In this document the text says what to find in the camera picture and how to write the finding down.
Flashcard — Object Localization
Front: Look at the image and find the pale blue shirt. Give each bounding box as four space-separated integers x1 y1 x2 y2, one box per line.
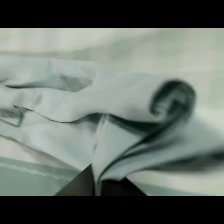
0 54 224 197

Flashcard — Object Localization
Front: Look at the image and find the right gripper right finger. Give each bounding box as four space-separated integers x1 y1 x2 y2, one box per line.
100 177 147 197

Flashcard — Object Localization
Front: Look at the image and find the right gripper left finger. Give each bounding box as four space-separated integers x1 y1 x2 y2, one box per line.
55 163 96 197

